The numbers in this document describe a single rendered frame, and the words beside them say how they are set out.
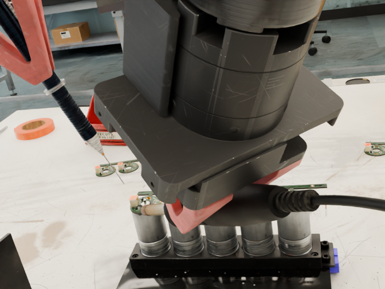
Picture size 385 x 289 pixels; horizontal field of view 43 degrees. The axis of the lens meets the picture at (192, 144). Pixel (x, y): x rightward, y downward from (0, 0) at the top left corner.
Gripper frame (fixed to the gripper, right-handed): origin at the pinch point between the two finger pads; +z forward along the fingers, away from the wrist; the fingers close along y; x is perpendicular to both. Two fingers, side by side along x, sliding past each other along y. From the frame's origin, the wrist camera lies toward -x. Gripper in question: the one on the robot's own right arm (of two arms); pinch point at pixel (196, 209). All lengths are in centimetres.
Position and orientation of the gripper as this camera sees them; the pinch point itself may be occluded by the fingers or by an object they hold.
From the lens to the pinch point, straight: 29.3
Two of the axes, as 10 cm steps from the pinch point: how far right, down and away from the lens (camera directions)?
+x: 5.6, 6.6, -5.0
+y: -8.2, 3.5, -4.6
